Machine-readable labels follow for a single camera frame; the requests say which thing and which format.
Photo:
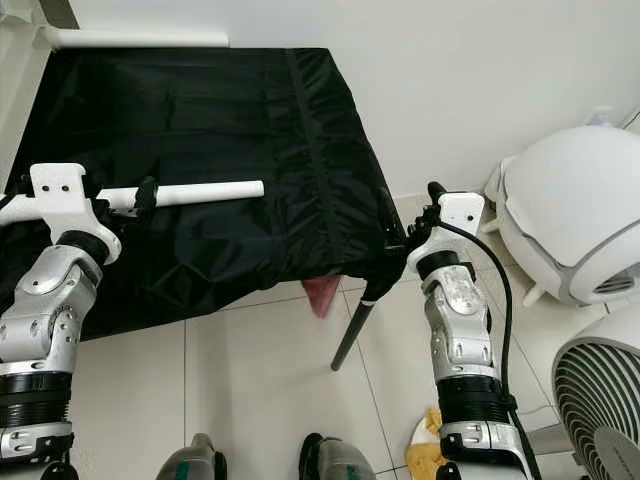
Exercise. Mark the white plastic table leg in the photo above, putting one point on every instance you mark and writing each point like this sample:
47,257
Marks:
140,38
210,190

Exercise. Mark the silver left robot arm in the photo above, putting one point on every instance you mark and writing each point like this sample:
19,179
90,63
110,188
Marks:
50,315

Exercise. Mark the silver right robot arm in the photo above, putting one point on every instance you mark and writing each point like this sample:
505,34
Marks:
460,315

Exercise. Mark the black table cloth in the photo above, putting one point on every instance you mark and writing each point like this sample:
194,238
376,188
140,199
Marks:
220,125

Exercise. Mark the white round bowl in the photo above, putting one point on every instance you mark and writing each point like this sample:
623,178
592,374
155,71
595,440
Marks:
418,430

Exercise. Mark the yellow crumpled cloth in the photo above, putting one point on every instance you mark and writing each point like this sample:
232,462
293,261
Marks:
425,455

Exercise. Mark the grey robot right foot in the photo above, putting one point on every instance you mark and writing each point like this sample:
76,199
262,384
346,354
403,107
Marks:
335,460

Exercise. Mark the grey robot foot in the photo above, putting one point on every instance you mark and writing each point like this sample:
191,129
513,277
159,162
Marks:
335,460
198,460

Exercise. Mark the white round floor fan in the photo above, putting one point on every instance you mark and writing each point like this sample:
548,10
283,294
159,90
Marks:
600,400

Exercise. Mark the grey robot left foot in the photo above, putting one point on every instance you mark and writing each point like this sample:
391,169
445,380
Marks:
198,460

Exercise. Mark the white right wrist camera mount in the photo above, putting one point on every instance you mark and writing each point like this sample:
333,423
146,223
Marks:
455,220

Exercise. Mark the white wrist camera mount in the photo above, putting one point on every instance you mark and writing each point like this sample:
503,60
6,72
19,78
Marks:
60,190
455,220

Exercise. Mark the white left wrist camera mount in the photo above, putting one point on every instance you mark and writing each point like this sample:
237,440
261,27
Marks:
60,190

